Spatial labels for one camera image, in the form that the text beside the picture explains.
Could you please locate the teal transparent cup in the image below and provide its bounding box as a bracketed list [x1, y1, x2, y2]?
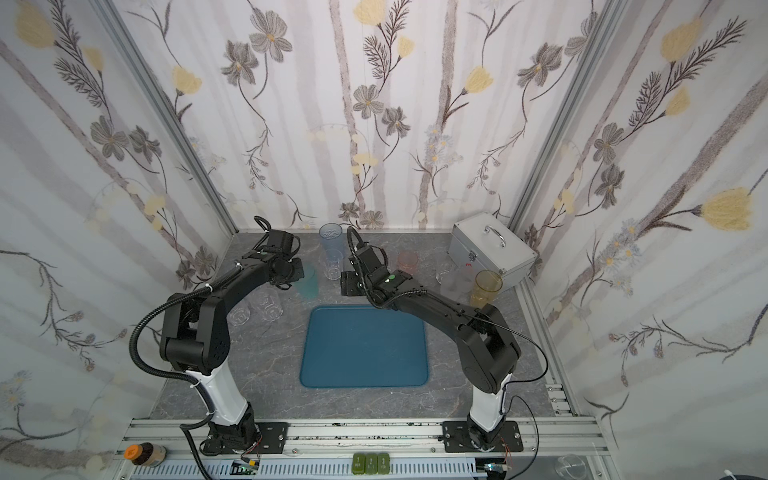
[293, 264, 319, 300]

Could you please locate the blue transparent tall cup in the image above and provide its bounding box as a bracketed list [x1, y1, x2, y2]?
[319, 223, 346, 261]

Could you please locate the yellow transparent cup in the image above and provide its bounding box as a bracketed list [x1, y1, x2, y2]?
[470, 270, 503, 308]

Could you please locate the clear faceted glass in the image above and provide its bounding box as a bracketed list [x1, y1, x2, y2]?
[227, 300, 252, 328]
[439, 264, 475, 303]
[324, 250, 344, 281]
[250, 287, 284, 322]

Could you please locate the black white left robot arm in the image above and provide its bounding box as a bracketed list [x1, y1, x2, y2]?
[160, 229, 304, 456]

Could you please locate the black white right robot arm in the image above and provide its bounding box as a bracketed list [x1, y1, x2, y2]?
[341, 226, 522, 451]

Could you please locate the teal plastic tray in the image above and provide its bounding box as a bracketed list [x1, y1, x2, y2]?
[300, 305, 429, 389]

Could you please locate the pink transparent cup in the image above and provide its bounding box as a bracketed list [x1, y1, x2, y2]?
[397, 250, 419, 276]

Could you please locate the silver aluminium case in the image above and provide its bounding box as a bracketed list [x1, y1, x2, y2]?
[448, 212, 538, 292]

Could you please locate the green button box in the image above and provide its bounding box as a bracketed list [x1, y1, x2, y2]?
[351, 453, 391, 475]

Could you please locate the orange capped bottle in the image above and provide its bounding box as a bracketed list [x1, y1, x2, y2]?
[123, 442, 167, 468]

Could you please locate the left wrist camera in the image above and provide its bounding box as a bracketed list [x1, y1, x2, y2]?
[261, 229, 295, 255]

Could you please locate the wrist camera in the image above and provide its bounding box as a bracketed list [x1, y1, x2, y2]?
[355, 242, 388, 275]
[261, 229, 295, 255]

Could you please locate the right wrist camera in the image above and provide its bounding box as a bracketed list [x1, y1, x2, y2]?
[355, 242, 388, 275]

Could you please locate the black corrugated cable conduit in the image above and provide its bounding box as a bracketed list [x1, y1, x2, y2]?
[128, 284, 214, 480]

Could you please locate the white perforated cable duct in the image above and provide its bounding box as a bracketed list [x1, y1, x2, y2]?
[128, 458, 487, 480]

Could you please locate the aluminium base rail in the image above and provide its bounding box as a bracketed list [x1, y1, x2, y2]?
[113, 416, 610, 460]

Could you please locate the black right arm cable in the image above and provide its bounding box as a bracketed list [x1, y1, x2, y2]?
[479, 311, 550, 480]

